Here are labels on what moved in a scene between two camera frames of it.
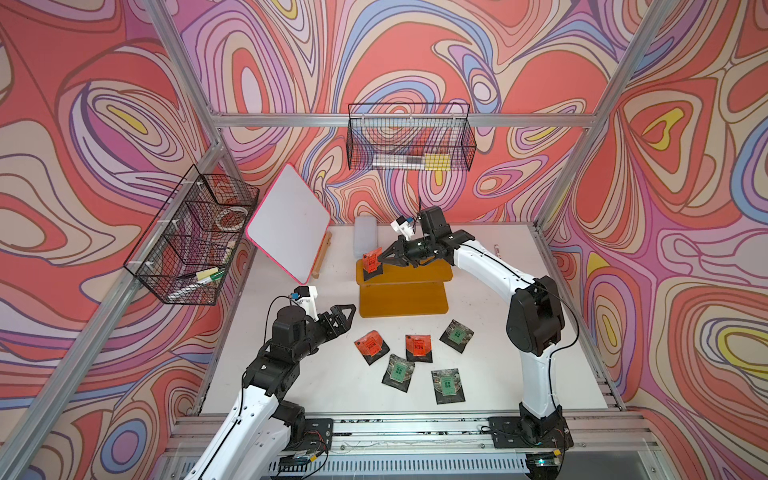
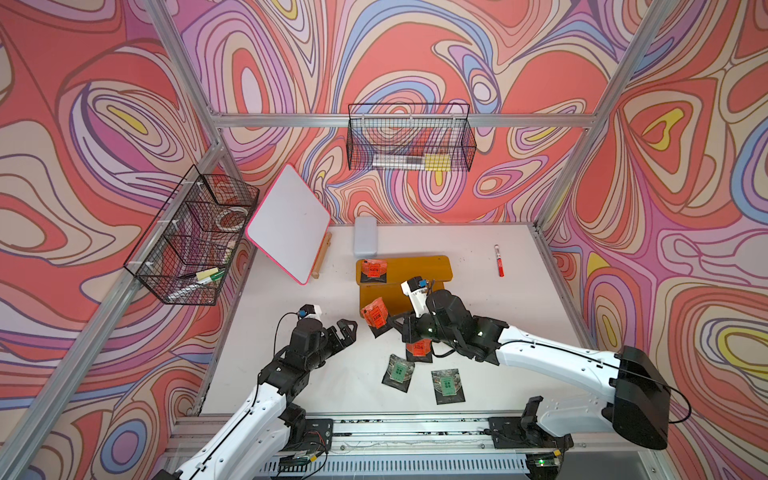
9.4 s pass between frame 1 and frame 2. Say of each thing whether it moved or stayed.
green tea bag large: stayed
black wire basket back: stayed
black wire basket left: stayed
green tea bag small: stayed
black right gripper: moved
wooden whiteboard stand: stayed
